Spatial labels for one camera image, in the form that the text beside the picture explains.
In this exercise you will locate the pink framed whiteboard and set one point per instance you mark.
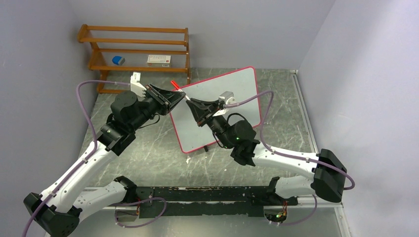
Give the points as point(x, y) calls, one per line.
point(236, 86)

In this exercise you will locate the red capped whiteboard marker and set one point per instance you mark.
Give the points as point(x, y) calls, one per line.
point(177, 87)

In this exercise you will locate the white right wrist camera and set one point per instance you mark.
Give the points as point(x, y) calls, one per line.
point(224, 99)

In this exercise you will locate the white red card box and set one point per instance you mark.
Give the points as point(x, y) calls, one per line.
point(158, 59)

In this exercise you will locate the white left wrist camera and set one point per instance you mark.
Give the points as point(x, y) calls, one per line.
point(136, 86)

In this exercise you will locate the aluminium frame rail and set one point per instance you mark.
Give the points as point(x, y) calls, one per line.
point(308, 209)

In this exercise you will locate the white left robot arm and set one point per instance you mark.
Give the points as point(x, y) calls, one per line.
point(61, 207)

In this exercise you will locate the blue whiteboard eraser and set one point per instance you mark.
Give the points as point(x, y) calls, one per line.
point(118, 60)

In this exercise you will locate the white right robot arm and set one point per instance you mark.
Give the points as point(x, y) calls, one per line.
point(321, 174)

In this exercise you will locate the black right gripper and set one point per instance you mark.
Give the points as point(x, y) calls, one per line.
point(199, 107)

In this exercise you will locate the wooden shelf rack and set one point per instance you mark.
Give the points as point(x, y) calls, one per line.
point(135, 44)

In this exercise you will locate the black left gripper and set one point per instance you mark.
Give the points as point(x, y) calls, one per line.
point(164, 98)

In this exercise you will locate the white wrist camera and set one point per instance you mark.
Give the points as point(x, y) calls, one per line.
point(224, 99)
point(136, 86)

